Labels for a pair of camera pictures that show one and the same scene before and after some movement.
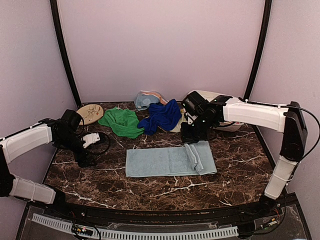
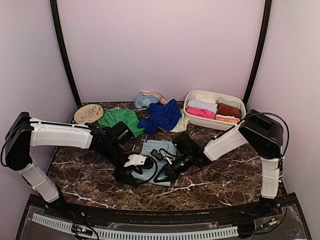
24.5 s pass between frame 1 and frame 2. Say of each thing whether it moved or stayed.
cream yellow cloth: stayed
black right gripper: moved
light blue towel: moved
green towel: stayed
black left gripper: moved
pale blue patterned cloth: stayed
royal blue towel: stayed
